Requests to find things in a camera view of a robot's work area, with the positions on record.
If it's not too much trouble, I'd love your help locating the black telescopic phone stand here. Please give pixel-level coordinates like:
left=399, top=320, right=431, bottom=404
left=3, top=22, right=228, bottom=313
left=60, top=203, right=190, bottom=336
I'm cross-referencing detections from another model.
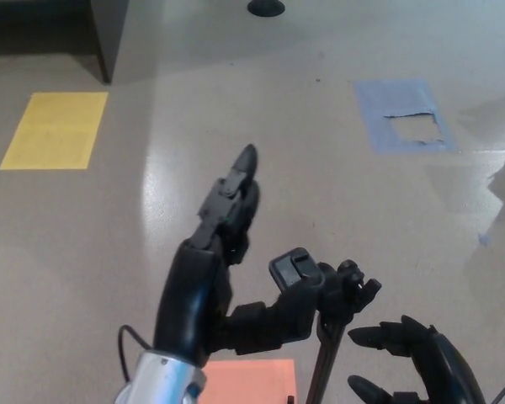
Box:
left=268, top=247, right=382, bottom=404

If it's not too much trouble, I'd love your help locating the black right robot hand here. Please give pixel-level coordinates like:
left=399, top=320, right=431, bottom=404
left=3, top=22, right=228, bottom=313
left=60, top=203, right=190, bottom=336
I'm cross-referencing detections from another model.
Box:
left=347, top=315, right=487, bottom=404

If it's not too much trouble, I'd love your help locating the orange paper sheet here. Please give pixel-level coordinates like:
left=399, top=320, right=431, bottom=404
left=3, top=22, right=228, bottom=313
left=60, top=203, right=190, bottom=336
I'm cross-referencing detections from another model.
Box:
left=200, top=359, right=298, bottom=404

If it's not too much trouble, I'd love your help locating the black round floor disc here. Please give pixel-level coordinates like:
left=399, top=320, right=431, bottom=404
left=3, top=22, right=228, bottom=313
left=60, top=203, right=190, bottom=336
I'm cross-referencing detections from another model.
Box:
left=247, top=0, right=285, bottom=17

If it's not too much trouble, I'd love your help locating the torn blue paper sheet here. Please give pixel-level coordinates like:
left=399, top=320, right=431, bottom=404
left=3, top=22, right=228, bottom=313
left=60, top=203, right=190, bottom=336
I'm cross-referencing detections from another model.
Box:
left=353, top=78, right=459, bottom=155

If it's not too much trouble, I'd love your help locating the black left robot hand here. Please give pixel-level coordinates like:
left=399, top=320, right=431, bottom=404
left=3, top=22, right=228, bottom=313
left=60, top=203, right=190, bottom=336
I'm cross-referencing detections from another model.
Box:
left=153, top=143, right=288, bottom=368

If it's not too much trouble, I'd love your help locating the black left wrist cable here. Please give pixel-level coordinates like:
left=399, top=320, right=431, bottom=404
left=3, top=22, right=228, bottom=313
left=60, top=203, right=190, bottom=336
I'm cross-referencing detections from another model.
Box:
left=117, top=324, right=153, bottom=384

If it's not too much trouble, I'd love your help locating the yellow paper sheet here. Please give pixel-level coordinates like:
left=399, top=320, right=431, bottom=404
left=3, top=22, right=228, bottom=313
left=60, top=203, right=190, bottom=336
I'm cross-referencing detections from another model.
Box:
left=0, top=92, right=109, bottom=171

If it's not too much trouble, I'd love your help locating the dark desk side panel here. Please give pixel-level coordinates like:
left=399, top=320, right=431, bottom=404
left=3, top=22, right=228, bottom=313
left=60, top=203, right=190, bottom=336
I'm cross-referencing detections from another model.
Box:
left=0, top=0, right=130, bottom=84

